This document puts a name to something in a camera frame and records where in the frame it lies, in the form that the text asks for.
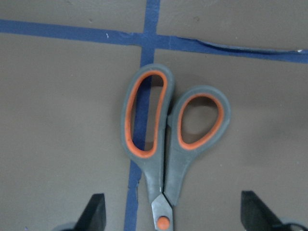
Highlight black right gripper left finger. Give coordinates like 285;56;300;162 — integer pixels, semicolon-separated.
74;193;106;231

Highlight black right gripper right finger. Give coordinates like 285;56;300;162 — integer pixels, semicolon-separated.
241;191;283;231

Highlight grey orange handled scissors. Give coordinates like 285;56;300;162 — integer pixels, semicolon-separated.
121;64;231;231

